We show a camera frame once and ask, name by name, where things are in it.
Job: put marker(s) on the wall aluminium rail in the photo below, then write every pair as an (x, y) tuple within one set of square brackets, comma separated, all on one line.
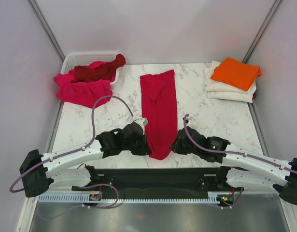
[(262, 29), (46, 27)]

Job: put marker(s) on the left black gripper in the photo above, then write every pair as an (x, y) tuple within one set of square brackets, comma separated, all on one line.
[(144, 149)]

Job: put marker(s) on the folded orange t shirt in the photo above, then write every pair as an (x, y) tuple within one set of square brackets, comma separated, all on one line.
[(237, 74)]

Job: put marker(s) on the pink magenta t shirt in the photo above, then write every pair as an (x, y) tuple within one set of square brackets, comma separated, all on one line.
[(82, 95)]

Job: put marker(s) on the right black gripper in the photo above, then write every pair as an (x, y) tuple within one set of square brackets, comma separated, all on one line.
[(176, 147)]

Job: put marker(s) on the white plastic laundry basket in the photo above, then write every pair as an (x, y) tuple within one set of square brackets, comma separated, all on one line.
[(91, 61)]

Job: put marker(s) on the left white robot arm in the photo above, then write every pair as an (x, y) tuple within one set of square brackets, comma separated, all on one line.
[(38, 170)]

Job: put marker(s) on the dark red t shirt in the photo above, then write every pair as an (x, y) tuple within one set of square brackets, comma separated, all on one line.
[(99, 70)]

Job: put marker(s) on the white slotted cable duct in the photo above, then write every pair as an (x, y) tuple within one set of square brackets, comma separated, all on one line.
[(89, 198)]

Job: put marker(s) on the folded white t shirt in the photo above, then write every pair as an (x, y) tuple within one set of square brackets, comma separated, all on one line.
[(218, 90)]

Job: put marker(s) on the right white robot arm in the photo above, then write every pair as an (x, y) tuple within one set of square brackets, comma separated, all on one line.
[(240, 168)]

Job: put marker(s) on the left wall aluminium rail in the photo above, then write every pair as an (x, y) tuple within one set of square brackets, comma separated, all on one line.
[(46, 27)]

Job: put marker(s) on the crimson red t shirt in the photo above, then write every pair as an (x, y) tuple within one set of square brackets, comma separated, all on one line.
[(159, 106)]

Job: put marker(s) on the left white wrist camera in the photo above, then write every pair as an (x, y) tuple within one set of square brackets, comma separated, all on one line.
[(141, 121)]

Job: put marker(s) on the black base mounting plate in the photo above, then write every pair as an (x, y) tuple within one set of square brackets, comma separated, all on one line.
[(169, 182)]

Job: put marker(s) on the right wall aluminium rail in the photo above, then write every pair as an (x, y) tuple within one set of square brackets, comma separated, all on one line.
[(262, 29)]

